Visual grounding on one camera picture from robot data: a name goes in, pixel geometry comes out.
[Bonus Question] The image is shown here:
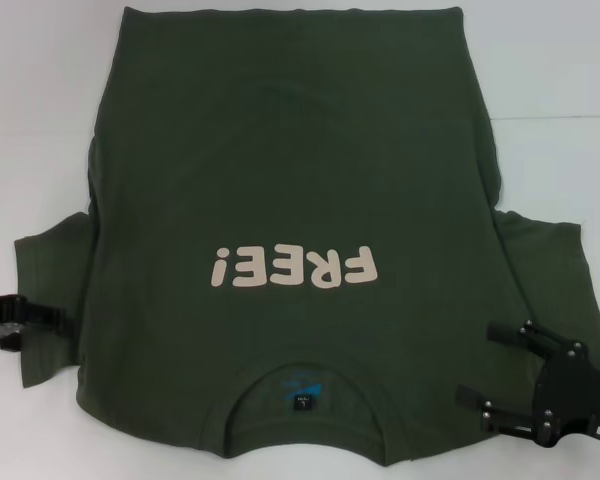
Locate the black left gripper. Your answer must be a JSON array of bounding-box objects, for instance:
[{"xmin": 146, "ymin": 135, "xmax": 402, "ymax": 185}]
[{"xmin": 0, "ymin": 294, "xmax": 77, "ymax": 354}]

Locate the dark green FREE t-shirt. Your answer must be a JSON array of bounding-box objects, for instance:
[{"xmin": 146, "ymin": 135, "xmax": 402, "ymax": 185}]
[{"xmin": 12, "ymin": 4, "xmax": 600, "ymax": 461}]

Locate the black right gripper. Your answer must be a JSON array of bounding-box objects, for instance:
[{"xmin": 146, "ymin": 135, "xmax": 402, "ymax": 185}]
[{"xmin": 455, "ymin": 320, "xmax": 600, "ymax": 449}]

